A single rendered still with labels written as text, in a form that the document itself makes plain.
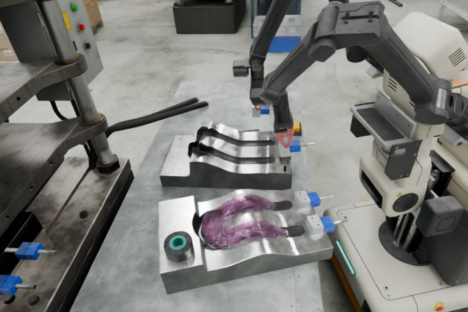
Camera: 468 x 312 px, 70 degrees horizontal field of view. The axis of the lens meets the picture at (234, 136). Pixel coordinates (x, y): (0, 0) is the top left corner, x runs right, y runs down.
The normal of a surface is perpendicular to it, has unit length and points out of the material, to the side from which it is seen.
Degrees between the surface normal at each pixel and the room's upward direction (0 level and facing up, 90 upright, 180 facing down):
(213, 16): 90
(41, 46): 90
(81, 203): 0
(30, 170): 0
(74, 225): 0
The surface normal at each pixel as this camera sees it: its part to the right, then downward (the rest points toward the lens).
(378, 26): 0.63, -0.03
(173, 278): 0.20, 0.57
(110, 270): -0.06, -0.80
